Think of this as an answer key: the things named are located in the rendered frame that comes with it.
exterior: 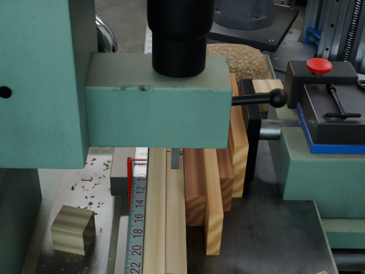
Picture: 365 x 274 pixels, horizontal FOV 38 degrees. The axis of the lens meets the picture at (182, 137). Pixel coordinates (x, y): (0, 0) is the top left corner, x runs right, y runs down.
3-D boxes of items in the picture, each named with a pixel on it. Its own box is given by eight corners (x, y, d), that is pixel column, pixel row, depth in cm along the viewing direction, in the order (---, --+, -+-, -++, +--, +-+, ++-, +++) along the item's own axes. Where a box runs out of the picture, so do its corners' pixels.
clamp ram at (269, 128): (302, 182, 64) (316, 120, 59) (240, 182, 64) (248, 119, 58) (289, 138, 71) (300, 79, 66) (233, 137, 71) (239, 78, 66)
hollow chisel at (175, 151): (179, 169, 58) (181, 131, 55) (171, 169, 58) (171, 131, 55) (179, 164, 59) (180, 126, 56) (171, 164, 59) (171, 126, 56)
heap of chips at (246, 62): (273, 82, 84) (276, 61, 82) (184, 80, 84) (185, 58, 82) (265, 55, 92) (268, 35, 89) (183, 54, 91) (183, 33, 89)
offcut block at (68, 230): (53, 249, 68) (49, 226, 66) (65, 226, 71) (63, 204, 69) (85, 255, 67) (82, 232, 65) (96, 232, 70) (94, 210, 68)
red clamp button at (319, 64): (333, 75, 63) (335, 68, 62) (308, 75, 63) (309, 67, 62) (327, 63, 65) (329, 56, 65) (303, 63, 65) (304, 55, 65)
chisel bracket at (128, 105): (226, 162, 54) (234, 89, 49) (85, 160, 53) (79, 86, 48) (220, 120, 60) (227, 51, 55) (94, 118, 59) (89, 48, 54)
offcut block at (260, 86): (247, 99, 80) (250, 79, 78) (276, 98, 80) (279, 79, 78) (253, 112, 77) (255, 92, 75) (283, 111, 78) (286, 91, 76)
